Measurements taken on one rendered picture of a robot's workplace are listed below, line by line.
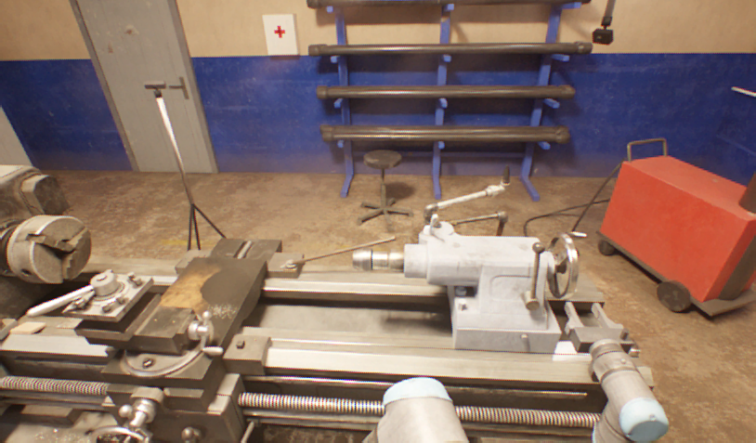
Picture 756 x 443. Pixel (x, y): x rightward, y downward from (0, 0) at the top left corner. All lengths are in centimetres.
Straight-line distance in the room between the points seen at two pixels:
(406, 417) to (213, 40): 419
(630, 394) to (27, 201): 206
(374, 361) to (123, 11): 434
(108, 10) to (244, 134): 175
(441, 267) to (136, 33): 424
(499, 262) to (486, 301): 14
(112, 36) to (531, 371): 478
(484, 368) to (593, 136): 369
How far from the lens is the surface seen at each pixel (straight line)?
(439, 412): 69
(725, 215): 291
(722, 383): 293
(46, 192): 195
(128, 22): 489
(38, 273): 175
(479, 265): 122
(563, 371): 141
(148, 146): 527
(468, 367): 133
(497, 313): 130
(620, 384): 106
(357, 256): 126
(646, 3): 455
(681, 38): 478
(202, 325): 130
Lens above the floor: 189
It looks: 30 degrees down
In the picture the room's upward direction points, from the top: 1 degrees counter-clockwise
